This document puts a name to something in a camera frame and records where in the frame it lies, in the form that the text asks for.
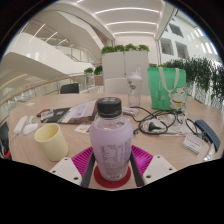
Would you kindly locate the red and black phone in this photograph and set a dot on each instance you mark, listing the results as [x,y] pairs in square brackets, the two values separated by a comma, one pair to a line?
[42,112]

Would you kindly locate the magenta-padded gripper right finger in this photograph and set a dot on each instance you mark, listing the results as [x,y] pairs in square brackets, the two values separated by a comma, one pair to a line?
[158,168]

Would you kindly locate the white computer mouse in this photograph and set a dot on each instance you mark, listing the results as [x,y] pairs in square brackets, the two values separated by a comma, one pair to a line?
[30,129]

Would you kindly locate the flat round red coaster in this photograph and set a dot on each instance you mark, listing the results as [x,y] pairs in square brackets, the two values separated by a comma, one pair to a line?
[100,178]

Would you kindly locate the black notebook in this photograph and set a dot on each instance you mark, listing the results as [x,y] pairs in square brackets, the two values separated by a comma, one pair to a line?
[60,115]

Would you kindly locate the wood-topped glass railing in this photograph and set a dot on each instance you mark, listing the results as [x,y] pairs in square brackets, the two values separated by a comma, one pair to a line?
[33,91]

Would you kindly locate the white paper note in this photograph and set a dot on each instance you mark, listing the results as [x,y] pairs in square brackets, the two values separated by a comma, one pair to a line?
[30,104]

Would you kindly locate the group of ceiling light strips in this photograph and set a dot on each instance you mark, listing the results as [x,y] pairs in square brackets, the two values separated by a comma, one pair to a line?
[131,11]

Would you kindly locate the colourful sticker sheet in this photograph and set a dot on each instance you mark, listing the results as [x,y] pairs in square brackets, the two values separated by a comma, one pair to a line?
[81,128]

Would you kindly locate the cream yellow mug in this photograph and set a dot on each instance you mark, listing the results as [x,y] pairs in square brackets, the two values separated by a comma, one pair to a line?
[51,143]

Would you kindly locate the row of green potted trees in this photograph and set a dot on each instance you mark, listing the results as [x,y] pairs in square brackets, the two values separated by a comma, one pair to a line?
[203,76]

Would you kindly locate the white card pack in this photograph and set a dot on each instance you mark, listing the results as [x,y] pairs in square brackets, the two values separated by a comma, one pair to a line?
[47,115]

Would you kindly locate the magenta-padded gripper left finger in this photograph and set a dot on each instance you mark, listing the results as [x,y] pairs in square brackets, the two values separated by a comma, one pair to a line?
[66,170]

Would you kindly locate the white cabinet topped with plants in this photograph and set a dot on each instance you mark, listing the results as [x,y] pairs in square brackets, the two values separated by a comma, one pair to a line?
[125,70]

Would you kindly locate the printed booklet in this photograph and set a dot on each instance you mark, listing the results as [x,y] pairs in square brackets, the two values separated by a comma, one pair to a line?
[81,111]

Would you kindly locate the green tote bag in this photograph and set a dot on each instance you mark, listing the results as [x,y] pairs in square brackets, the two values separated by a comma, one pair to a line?
[160,90]

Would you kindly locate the purple drink bottle black cap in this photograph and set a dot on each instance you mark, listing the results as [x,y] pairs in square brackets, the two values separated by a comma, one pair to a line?
[111,146]

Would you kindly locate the white packet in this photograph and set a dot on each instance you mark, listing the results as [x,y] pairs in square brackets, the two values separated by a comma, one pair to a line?
[193,143]

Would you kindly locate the brown planter with green plant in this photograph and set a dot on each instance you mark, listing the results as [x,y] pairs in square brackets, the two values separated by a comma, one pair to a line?
[98,78]

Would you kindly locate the white chair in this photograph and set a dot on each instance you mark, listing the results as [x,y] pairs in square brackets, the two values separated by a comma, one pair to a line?
[115,86]

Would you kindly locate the black and red chair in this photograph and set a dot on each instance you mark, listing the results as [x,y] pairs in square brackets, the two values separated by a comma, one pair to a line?
[4,141]

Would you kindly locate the white power strip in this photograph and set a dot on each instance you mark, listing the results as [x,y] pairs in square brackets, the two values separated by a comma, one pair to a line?
[20,125]

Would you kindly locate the small white charger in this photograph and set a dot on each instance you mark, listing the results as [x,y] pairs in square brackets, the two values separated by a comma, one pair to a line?
[32,120]

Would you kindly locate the clear shaker bottle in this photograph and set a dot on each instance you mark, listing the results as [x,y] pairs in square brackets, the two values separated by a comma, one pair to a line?
[134,90]

